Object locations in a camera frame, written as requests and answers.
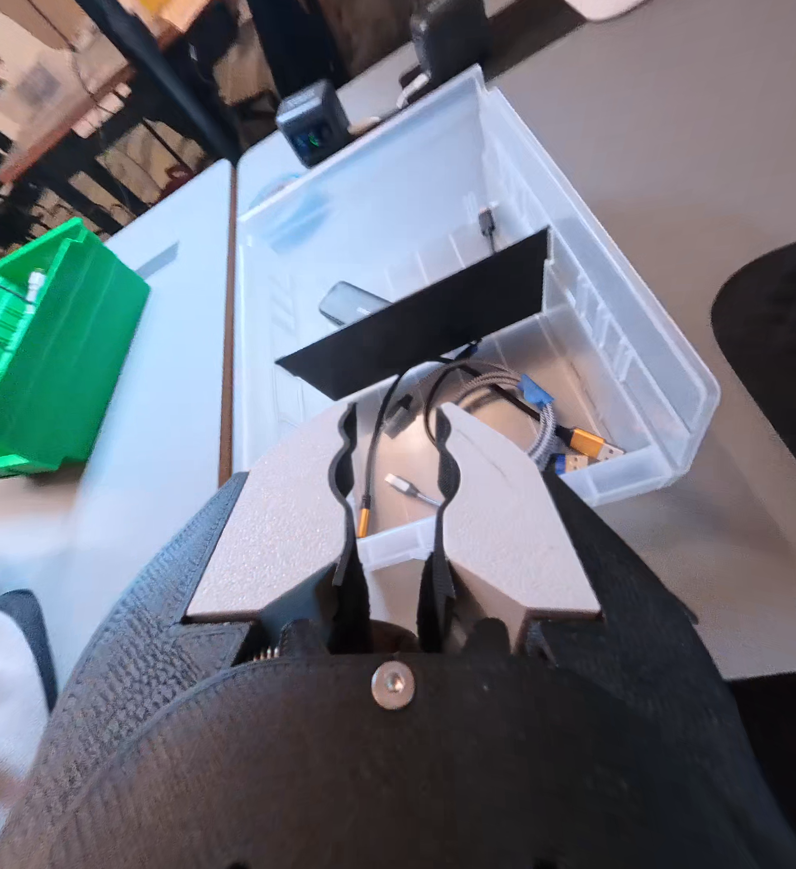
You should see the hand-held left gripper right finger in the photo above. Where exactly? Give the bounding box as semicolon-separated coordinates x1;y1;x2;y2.
417;402;604;656

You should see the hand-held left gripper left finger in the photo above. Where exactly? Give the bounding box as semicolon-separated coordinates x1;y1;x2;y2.
185;402;375;656

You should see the clear plastic storage bin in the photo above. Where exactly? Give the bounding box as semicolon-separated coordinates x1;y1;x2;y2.
231;64;721;571

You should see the black bin divider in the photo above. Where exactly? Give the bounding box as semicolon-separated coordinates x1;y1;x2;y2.
276;227;551;401

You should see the green plastic bin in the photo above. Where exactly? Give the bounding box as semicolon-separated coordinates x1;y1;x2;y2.
0;217;151;482

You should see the black honeycomb wrist pad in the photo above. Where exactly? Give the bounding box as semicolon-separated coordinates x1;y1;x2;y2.
710;229;796;506

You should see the wooden background table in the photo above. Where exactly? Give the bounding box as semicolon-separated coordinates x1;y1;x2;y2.
0;54;168;191

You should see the dark grey power adapter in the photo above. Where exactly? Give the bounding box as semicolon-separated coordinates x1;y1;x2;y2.
408;0;490;86

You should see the white metal stand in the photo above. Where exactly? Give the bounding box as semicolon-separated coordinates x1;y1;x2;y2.
564;0;650;21

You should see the black cable with gold connector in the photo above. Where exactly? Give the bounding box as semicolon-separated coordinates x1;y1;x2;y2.
353;367;439;539

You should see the grey braided orange plug cable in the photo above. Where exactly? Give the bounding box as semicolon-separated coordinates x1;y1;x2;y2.
425;360;626;476

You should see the silver plug cable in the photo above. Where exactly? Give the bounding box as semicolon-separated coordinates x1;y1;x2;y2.
384;473;443;509

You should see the small black cube camera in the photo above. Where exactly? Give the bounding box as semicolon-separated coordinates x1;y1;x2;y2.
276;79;353;168

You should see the white charger cable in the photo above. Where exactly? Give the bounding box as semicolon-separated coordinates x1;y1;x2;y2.
396;71;434;110

